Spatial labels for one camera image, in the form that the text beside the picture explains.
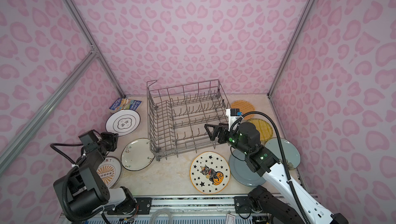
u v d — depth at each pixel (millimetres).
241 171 820
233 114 588
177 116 1034
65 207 367
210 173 824
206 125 649
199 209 724
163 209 745
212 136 590
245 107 1125
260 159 491
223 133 587
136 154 908
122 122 932
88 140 655
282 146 520
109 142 751
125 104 1134
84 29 830
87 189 427
